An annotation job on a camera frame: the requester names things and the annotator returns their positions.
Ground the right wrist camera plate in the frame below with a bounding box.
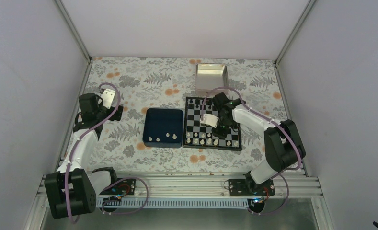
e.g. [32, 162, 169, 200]
[200, 114, 219, 128]

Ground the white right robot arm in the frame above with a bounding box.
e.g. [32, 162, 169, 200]
[204, 92, 306, 195]

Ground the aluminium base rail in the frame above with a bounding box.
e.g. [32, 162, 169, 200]
[33, 171, 323, 210]

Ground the silver metal tin box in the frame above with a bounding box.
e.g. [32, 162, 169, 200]
[195, 63, 229, 96]

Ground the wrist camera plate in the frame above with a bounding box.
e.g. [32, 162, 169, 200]
[100, 88, 115, 108]
[200, 114, 219, 128]

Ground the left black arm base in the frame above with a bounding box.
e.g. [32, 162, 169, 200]
[96, 179, 136, 212]

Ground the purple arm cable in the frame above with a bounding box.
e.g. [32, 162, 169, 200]
[200, 86, 304, 217]
[63, 82, 121, 225]

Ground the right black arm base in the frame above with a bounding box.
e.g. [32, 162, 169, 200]
[223, 179, 275, 213]

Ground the aluminium frame post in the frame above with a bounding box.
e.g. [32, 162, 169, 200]
[275, 0, 317, 66]
[54, 0, 92, 62]

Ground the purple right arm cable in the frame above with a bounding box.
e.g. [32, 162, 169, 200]
[200, 86, 304, 217]

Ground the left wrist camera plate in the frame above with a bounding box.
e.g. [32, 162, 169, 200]
[100, 88, 115, 108]

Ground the dark blue piece tray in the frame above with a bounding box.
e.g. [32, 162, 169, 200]
[142, 108, 184, 148]

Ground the right aluminium frame post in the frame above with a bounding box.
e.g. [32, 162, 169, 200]
[275, 0, 317, 66]

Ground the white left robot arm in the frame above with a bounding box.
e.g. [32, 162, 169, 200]
[44, 89, 123, 219]

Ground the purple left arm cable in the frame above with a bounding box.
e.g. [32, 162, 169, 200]
[63, 82, 121, 225]

